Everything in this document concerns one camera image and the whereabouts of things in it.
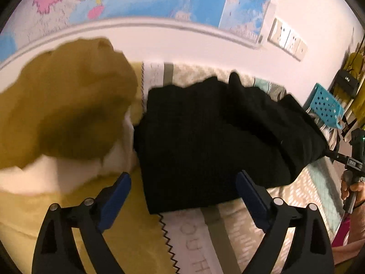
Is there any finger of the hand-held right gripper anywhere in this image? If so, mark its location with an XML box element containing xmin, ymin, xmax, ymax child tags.
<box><xmin>325</xmin><ymin>148</ymin><xmax>351</xmax><ymax>163</ymax></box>

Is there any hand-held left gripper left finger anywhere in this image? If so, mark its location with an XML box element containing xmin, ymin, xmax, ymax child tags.
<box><xmin>32</xmin><ymin>172</ymin><xmax>132</xmax><ymax>274</ymax></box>

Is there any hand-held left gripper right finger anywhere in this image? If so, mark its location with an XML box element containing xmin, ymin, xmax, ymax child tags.
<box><xmin>236</xmin><ymin>170</ymin><xmax>335</xmax><ymax>274</ymax></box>

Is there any black garment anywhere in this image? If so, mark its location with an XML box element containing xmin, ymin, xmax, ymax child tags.
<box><xmin>133</xmin><ymin>72</ymin><xmax>330</xmax><ymax>214</ymax></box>

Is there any person's right forearm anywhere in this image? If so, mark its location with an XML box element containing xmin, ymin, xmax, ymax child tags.
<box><xmin>332</xmin><ymin>198</ymin><xmax>365</xmax><ymax>266</ymax></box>

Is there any person's right hand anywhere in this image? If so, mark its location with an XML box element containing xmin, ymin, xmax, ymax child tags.
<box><xmin>341</xmin><ymin>174</ymin><xmax>365</xmax><ymax>206</ymax></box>

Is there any patterned bed sheet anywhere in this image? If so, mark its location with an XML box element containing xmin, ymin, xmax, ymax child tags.
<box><xmin>0</xmin><ymin>61</ymin><xmax>347</xmax><ymax>274</ymax></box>

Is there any blue perforated hanging basket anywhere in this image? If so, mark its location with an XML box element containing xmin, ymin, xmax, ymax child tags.
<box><xmin>306</xmin><ymin>83</ymin><xmax>345</xmax><ymax>129</ymax></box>

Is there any black bag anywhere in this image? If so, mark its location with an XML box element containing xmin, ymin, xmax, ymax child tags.
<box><xmin>336</xmin><ymin>70</ymin><xmax>360</xmax><ymax>97</ymax></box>

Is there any pink cloth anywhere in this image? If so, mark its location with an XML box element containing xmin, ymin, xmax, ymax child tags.
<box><xmin>332</xmin><ymin>217</ymin><xmax>351</xmax><ymax>246</ymax></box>

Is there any white garment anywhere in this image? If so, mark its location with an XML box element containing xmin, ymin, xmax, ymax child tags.
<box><xmin>0</xmin><ymin>114</ymin><xmax>137</xmax><ymax>197</ymax></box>

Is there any yellow hanging clothing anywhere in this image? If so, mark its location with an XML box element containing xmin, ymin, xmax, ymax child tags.
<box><xmin>331</xmin><ymin>51</ymin><xmax>365</xmax><ymax>120</ymax></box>

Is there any mustard garment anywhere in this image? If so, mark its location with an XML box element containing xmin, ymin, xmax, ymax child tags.
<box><xmin>0</xmin><ymin>37</ymin><xmax>139</xmax><ymax>172</ymax></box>

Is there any white wall data socket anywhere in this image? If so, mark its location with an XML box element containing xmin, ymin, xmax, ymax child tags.
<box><xmin>294</xmin><ymin>38</ymin><xmax>308</xmax><ymax>61</ymax></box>

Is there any white wall power socket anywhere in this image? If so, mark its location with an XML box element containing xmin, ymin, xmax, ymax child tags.
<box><xmin>282</xmin><ymin>29</ymin><xmax>300</xmax><ymax>55</ymax></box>
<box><xmin>268</xmin><ymin>18</ymin><xmax>286</xmax><ymax>47</ymax></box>

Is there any colourful wall map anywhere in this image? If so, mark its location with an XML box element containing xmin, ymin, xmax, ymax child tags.
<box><xmin>0</xmin><ymin>0</ymin><xmax>277</xmax><ymax>72</ymax></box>

